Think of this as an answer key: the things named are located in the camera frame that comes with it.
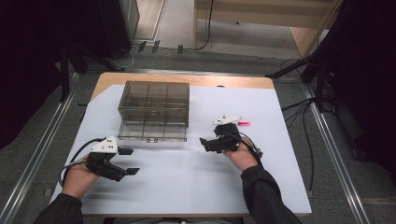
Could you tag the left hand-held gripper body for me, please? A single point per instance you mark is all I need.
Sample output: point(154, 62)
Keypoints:
point(101, 155)

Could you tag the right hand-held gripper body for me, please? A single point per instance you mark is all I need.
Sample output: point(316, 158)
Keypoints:
point(228, 134)

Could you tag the pink small object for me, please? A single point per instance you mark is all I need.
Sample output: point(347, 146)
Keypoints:
point(244, 123)

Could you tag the clear plastic compartment box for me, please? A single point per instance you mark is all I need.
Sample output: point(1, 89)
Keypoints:
point(154, 111)

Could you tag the person's right hand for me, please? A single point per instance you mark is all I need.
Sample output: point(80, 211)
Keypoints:
point(242, 157)

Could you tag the person's left hand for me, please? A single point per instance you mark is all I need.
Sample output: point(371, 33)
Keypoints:
point(77, 179)

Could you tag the white sheet table cover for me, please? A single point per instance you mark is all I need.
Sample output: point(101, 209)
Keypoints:
point(193, 174)

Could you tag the black tripod stand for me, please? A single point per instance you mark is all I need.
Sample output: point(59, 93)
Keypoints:
point(299, 68)
point(81, 62)

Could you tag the light wooden cabinet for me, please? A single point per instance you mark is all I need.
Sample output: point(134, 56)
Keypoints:
point(264, 21)

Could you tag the grey metal cabinet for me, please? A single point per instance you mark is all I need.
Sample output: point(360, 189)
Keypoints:
point(129, 18)

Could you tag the metal floor rail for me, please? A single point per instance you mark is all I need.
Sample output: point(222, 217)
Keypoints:
point(34, 149)
point(336, 155)

